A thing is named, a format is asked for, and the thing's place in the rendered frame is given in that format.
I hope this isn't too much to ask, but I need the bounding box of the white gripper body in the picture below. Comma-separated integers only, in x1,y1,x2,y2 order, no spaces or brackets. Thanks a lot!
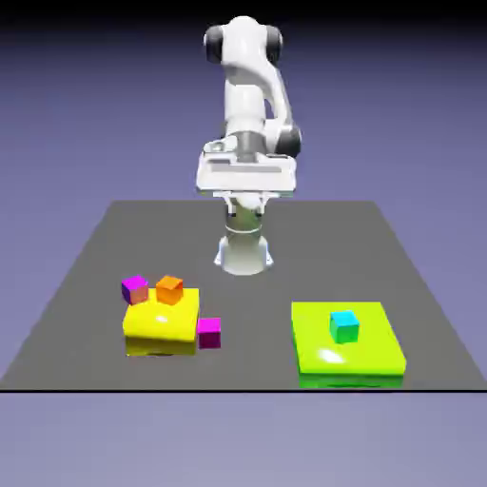
195,150,299,200

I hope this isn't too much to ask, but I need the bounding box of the small orange cube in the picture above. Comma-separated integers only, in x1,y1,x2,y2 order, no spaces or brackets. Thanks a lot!
155,274,185,306

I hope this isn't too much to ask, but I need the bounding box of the small magenta cube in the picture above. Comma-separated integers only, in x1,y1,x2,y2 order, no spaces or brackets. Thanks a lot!
196,317,223,350
121,274,150,306

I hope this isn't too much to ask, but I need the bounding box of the small cyan cube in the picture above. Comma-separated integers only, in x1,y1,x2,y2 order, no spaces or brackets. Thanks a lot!
328,309,361,344

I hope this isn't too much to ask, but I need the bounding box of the large yellow box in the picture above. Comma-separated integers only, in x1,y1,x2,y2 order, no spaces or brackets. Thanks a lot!
122,287,201,358

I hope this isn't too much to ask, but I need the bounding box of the large lime green box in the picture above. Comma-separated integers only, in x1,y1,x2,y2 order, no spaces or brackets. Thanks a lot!
290,301,408,390

